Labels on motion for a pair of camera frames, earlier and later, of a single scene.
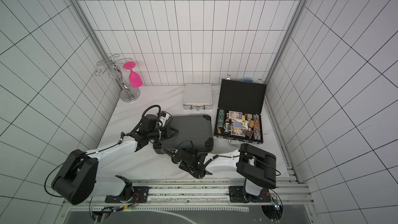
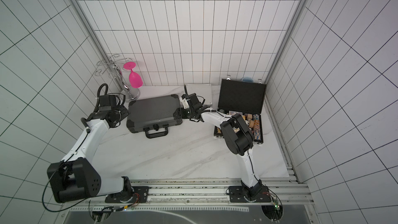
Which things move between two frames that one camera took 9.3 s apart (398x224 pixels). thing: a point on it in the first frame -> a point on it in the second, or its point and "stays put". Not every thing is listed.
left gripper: (168, 131) -> (125, 112)
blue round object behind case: (247, 79) stays put
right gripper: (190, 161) -> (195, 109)
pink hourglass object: (134, 79) stays put
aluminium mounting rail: (192, 193) stays put
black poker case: (194, 131) -> (154, 115)
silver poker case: (197, 96) stays put
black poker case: (240, 116) stays put
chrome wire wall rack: (113, 66) stays put
